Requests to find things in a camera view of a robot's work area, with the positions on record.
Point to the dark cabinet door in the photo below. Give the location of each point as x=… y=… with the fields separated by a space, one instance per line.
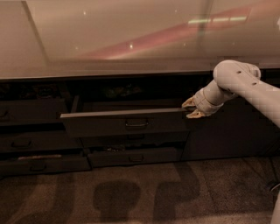
x=236 y=130

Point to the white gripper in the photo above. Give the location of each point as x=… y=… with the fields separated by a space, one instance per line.
x=201 y=104

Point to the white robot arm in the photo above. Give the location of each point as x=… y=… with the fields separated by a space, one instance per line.
x=233 y=78

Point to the green items in drawer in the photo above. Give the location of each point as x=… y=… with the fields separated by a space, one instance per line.
x=121 y=91

